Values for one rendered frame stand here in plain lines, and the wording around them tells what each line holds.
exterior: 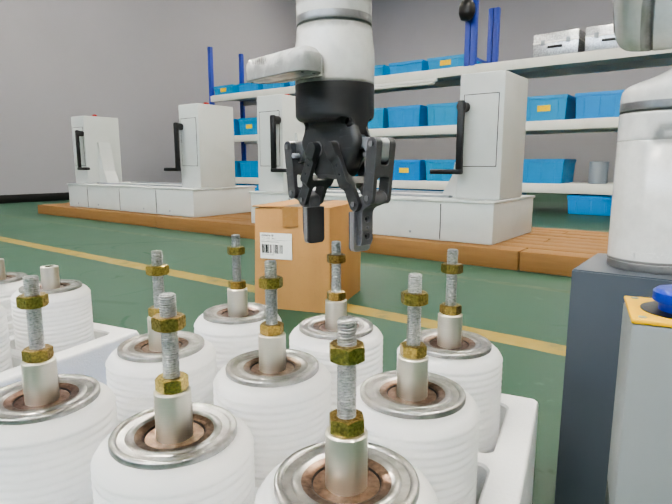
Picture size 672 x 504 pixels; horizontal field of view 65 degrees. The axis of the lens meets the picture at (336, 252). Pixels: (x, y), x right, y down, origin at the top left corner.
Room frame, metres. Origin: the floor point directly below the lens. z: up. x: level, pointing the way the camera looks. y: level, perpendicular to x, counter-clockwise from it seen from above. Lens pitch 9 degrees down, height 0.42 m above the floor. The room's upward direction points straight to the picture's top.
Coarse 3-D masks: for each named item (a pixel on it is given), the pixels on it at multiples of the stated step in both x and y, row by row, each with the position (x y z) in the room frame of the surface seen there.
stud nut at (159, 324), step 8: (176, 312) 0.30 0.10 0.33; (152, 320) 0.29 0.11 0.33; (160, 320) 0.29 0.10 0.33; (168, 320) 0.29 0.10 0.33; (176, 320) 0.29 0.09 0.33; (184, 320) 0.30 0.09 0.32; (152, 328) 0.30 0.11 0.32; (160, 328) 0.29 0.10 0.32; (168, 328) 0.29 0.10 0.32; (176, 328) 0.29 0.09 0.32
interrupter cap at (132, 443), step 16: (144, 416) 0.32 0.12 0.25; (208, 416) 0.32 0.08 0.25; (224, 416) 0.32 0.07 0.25; (112, 432) 0.29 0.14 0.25; (128, 432) 0.30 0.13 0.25; (144, 432) 0.30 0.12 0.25; (208, 432) 0.30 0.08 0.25; (224, 432) 0.30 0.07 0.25; (112, 448) 0.28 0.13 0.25; (128, 448) 0.28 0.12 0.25; (144, 448) 0.28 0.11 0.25; (160, 448) 0.28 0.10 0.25; (176, 448) 0.28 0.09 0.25; (192, 448) 0.28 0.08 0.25; (208, 448) 0.28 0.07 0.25; (224, 448) 0.28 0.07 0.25; (128, 464) 0.26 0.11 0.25; (144, 464) 0.26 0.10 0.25; (160, 464) 0.26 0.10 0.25; (176, 464) 0.26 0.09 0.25
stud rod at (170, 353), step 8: (160, 296) 0.30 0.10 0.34; (168, 296) 0.30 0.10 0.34; (160, 304) 0.30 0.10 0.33; (168, 304) 0.30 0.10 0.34; (160, 312) 0.30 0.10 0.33; (168, 312) 0.30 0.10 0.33; (168, 336) 0.29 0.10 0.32; (176, 336) 0.30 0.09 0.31; (168, 344) 0.29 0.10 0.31; (176, 344) 0.30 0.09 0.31; (168, 352) 0.30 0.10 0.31; (176, 352) 0.30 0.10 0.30; (168, 360) 0.30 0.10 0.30; (176, 360) 0.30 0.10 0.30; (168, 368) 0.29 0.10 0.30; (176, 368) 0.30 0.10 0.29; (168, 376) 0.30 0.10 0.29; (176, 376) 0.30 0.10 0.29
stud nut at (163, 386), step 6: (180, 372) 0.30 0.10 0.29; (156, 378) 0.30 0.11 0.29; (162, 378) 0.30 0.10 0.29; (180, 378) 0.30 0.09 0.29; (186, 378) 0.30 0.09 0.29; (156, 384) 0.29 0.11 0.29; (162, 384) 0.29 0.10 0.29; (168, 384) 0.29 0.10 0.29; (174, 384) 0.29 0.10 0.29; (180, 384) 0.29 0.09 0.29; (186, 384) 0.30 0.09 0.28; (156, 390) 0.30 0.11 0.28; (162, 390) 0.29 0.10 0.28; (168, 390) 0.29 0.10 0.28; (174, 390) 0.29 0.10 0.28; (180, 390) 0.29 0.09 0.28
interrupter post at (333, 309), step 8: (328, 304) 0.51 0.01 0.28; (336, 304) 0.50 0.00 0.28; (344, 304) 0.51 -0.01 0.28; (328, 312) 0.51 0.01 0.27; (336, 312) 0.50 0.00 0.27; (344, 312) 0.51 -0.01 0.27; (328, 320) 0.51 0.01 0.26; (336, 320) 0.50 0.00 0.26; (328, 328) 0.51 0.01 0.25; (336, 328) 0.50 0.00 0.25
